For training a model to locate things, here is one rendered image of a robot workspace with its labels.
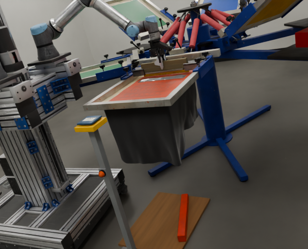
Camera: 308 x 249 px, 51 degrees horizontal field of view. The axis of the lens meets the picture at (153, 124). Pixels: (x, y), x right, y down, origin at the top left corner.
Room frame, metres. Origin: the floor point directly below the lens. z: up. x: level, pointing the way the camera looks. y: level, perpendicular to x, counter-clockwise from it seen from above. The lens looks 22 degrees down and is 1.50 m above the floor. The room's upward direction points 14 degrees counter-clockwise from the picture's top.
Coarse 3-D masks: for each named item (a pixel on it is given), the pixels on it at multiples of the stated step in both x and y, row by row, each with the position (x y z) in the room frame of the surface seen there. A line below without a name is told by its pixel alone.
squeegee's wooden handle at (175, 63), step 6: (168, 60) 2.23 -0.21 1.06; (174, 60) 2.21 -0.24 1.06; (180, 60) 2.18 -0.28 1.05; (186, 60) 2.17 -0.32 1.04; (144, 66) 2.33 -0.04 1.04; (150, 66) 2.30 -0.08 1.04; (156, 66) 2.28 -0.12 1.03; (168, 66) 2.23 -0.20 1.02; (174, 66) 2.21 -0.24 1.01; (180, 66) 2.19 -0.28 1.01; (144, 72) 2.33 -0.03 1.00
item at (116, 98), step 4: (152, 76) 2.33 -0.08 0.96; (156, 76) 2.30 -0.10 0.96; (160, 76) 2.27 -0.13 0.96; (164, 76) 2.24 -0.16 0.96; (132, 84) 2.23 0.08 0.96; (136, 84) 2.20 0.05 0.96; (128, 88) 2.15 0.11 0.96; (124, 92) 2.07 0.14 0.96; (116, 96) 2.02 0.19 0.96; (120, 96) 2.00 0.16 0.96; (112, 100) 1.95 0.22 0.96; (116, 100) 1.93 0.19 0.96; (120, 100) 1.91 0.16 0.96
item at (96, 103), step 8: (128, 80) 2.30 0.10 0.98; (184, 80) 1.88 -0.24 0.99; (192, 80) 1.90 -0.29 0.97; (112, 88) 2.12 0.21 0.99; (120, 88) 2.19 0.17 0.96; (176, 88) 1.75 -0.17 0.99; (184, 88) 1.77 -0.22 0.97; (96, 96) 2.01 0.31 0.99; (104, 96) 2.02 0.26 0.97; (168, 96) 1.64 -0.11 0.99; (176, 96) 1.67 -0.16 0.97; (88, 104) 1.87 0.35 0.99; (96, 104) 1.83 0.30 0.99; (104, 104) 1.80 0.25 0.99; (112, 104) 1.77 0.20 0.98; (120, 104) 1.75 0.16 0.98; (128, 104) 1.72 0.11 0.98; (136, 104) 1.69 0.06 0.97; (144, 104) 1.67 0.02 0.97; (152, 104) 1.64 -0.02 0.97; (160, 104) 1.62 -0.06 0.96; (168, 104) 1.60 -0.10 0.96
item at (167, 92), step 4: (188, 72) 2.18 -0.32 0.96; (192, 72) 2.16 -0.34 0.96; (168, 76) 2.21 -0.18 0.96; (160, 80) 2.16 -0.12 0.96; (164, 80) 2.13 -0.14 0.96; (168, 80) 2.11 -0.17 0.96; (172, 80) 2.08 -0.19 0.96; (176, 80) 2.06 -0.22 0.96; (180, 80) 2.03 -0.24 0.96; (176, 84) 1.95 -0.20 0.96; (168, 88) 1.91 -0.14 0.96; (172, 88) 1.89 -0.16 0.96; (164, 92) 1.85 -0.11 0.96; (168, 92) 1.83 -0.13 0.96; (144, 96) 1.87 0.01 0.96; (148, 96) 1.85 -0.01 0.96; (152, 96) 1.83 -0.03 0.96; (156, 96) 1.81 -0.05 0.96; (160, 96) 1.79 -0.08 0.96; (164, 96) 1.77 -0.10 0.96
